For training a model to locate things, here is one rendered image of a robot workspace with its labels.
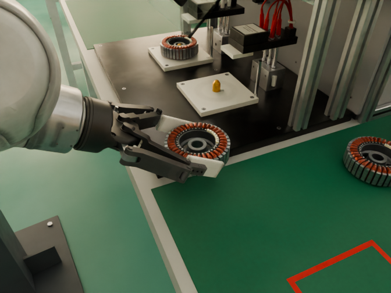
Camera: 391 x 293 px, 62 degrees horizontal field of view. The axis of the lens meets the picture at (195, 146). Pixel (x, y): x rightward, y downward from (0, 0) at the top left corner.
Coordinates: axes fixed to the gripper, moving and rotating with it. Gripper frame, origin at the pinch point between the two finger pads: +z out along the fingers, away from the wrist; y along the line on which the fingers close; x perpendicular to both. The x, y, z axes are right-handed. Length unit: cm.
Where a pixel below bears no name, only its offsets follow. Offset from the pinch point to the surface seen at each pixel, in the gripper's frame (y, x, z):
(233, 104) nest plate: -15.3, 4.3, 16.2
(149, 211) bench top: 4.1, -11.8, -5.1
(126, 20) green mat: -91, -2, 13
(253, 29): -21.7, 20.1, 15.8
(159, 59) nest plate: -44.8, 0.4, 9.5
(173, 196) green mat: 2.6, -9.3, -1.0
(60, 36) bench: -183, -44, 9
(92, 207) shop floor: -70, -82, 22
